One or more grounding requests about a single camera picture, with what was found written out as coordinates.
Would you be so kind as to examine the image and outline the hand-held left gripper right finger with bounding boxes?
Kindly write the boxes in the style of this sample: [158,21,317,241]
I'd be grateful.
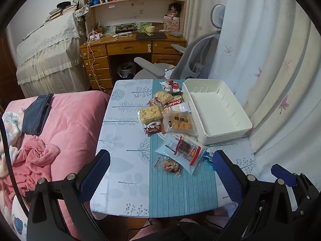
[212,150,293,241]

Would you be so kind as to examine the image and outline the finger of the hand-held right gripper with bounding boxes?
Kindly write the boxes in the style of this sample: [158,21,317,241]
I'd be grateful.
[271,164,317,202]

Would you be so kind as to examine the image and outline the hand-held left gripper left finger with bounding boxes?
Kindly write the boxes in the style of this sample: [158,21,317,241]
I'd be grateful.
[26,149,111,241]

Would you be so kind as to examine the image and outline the small blue wrapper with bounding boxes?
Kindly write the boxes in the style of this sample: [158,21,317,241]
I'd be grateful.
[201,151,214,164]

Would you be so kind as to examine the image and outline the brown snowflake chocolate packet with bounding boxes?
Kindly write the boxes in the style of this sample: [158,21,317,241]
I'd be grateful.
[143,122,163,137]

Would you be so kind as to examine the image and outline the white plastic storage bin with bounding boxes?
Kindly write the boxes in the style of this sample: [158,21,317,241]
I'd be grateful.
[181,79,253,145]

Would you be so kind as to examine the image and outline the muffin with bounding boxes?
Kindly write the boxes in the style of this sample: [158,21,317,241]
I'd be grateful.
[163,111,197,135]

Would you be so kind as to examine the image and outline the large rice crisp packet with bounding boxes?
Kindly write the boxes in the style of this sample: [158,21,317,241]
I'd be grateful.
[137,105,163,125]

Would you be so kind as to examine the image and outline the red cookie packet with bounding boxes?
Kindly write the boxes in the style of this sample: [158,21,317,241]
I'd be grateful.
[164,98,185,110]

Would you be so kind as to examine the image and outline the round bun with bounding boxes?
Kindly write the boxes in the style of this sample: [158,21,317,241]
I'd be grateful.
[153,91,173,105]

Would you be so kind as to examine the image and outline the red white snack packet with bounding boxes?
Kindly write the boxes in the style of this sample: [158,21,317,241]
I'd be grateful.
[160,80,181,93]

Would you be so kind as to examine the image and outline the printed teal tablecloth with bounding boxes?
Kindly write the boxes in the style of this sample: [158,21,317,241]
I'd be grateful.
[90,79,260,219]

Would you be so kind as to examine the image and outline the pink blanket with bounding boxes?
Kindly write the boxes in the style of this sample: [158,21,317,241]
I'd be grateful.
[0,90,111,241]

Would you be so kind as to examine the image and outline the clear nut bar packet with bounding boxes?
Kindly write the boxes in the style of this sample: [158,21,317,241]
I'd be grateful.
[154,157,182,178]

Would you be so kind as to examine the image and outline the navy cloth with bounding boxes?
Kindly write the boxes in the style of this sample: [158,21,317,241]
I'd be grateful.
[24,93,55,136]

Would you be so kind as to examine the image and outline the white blue print pillow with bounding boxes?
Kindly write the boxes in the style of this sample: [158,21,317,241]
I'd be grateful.
[10,196,31,241]

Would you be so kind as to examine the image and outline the floral white cloth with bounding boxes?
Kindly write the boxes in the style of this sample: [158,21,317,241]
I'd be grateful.
[0,112,26,177]

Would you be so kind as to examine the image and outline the trash bin with bag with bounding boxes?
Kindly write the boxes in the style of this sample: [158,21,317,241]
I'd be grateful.
[118,61,137,78]

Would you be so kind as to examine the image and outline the white floral curtain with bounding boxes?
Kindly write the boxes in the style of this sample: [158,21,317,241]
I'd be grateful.
[187,0,321,179]

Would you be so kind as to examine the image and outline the pink plastic bag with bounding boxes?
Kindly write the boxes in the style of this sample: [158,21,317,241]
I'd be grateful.
[163,65,176,78]

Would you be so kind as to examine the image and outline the wooden desk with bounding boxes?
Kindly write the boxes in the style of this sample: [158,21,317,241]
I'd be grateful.
[80,29,187,90]

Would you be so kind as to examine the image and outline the white lace cover cloth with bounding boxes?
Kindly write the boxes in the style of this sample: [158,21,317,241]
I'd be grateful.
[15,11,87,92]

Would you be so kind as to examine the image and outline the grey office chair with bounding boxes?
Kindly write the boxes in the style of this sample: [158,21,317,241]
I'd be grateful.
[133,4,226,81]

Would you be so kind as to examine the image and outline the black desk mat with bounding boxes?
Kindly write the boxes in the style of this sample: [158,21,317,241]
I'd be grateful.
[136,31,167,40]

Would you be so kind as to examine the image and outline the dark printed packet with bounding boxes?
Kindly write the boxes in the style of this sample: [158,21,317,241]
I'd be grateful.
[114,24,138,34]

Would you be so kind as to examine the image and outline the printed cardboard box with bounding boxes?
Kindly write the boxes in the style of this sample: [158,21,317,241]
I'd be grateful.
[163,16,181,32]

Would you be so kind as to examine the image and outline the floral cloth bag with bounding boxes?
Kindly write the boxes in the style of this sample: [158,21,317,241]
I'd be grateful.
[75,4,91,22]

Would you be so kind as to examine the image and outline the wooden bookshelf hutch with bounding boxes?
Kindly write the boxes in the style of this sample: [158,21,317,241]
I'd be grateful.
[82,0,188,34]

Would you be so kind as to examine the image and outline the doll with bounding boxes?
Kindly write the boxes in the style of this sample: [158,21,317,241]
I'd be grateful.
[167,2,181,20]

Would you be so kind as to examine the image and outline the black cable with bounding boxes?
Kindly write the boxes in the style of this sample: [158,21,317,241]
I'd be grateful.
[0,112,31,218]

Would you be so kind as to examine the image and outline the white cable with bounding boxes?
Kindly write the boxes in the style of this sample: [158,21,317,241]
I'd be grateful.
[86,39,106,91]

